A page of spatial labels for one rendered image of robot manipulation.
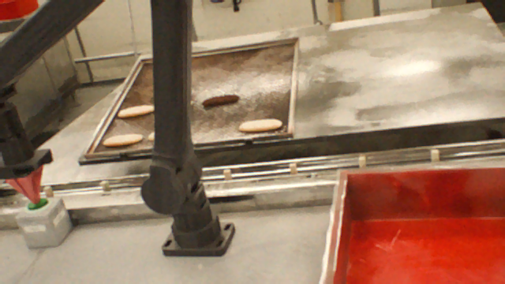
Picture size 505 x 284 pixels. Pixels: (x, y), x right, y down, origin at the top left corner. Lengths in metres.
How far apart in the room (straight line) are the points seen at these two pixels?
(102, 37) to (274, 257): 4.46
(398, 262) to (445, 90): 0.53
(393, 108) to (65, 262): 0.76
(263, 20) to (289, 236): 3.94
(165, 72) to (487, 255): 0.57
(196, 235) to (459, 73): 0.75
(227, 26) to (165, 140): 4.02
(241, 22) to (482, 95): 3.74
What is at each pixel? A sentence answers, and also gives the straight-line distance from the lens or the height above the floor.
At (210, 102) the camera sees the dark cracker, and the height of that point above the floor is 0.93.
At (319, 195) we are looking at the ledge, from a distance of 1.02.
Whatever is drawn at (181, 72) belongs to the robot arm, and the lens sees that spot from 0.83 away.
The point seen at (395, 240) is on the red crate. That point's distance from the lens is 0.93.
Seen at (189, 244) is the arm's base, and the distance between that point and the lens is 0.96.
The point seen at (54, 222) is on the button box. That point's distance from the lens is 1.13.
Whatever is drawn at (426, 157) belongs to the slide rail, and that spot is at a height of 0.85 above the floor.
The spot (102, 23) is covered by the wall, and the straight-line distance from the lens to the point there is 5.21.
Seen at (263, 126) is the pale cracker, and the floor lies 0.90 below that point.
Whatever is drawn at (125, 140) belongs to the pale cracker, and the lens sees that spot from 1.32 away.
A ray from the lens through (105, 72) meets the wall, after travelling 5.34.
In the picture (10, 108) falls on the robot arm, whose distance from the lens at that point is 1.06.
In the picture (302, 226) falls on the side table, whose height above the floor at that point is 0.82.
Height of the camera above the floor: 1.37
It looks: 24 degrees down
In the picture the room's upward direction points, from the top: 11 degrees counter-clockwise
